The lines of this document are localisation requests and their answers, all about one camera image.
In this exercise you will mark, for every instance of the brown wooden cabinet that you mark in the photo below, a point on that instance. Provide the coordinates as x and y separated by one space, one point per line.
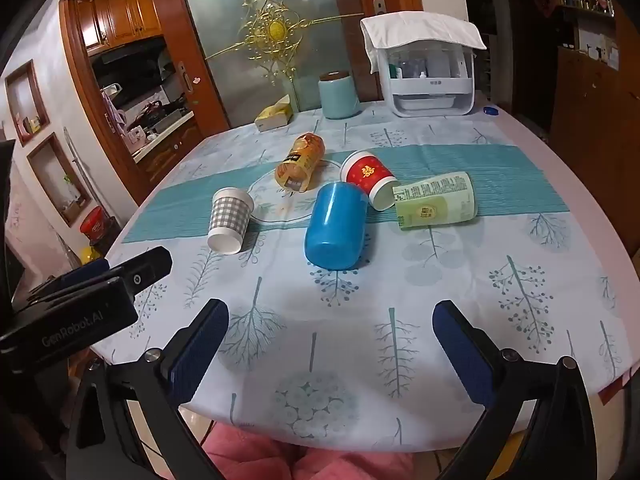
595 125

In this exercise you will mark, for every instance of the orange printed clear cup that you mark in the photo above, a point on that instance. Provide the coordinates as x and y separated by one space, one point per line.
302 157

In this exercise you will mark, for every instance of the red paper cup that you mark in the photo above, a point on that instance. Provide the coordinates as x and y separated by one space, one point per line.
365 172

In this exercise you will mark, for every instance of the teal canister with brown lid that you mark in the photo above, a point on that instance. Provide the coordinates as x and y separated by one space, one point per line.
339 97

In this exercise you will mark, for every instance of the frosted glass door gold ornament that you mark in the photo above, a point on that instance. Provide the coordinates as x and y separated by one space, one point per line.
280 30

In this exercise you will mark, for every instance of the kitchen counter with utensils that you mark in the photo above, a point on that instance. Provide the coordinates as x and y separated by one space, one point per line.
160 127

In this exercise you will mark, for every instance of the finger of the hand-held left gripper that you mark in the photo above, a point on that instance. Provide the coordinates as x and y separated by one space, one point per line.
82 272
147 267

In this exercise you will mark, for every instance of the tree print tablecloth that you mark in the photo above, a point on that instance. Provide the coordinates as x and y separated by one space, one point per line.
350 320

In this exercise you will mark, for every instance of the red round container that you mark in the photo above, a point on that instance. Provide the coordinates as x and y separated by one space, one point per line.
95 222

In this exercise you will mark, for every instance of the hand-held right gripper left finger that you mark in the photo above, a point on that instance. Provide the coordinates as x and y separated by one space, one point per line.
200 355

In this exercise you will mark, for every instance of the wooden framed wall niche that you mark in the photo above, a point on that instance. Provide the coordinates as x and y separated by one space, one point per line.
60 180
27 102

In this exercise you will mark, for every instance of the person's pink clothing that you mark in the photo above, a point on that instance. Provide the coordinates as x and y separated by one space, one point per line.
310 457

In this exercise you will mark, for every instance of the blue bottle cap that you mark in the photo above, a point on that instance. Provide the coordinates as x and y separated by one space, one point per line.
491 110

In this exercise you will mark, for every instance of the yellow round container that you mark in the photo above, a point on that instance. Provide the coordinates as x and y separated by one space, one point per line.
90 255

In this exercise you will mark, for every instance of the white plastic storage box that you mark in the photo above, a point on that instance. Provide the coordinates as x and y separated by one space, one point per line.
430 105

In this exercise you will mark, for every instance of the wooden kitchen wall cabinets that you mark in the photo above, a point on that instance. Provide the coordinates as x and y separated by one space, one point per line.
120 15

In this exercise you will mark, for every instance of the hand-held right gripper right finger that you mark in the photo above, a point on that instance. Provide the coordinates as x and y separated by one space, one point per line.
465 355

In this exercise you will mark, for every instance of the blue plastic cup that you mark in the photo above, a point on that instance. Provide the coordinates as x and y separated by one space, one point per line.
335 225

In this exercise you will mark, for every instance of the yellow tissue box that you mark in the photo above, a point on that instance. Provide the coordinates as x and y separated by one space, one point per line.
272 117

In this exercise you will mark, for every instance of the grey checked paper cup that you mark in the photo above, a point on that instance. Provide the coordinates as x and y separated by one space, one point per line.
230 212

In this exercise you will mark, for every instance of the green printed cup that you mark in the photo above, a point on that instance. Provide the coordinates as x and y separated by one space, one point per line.
435 200

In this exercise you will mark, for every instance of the white folded cloth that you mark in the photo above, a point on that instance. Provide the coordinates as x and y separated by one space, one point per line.
420 30

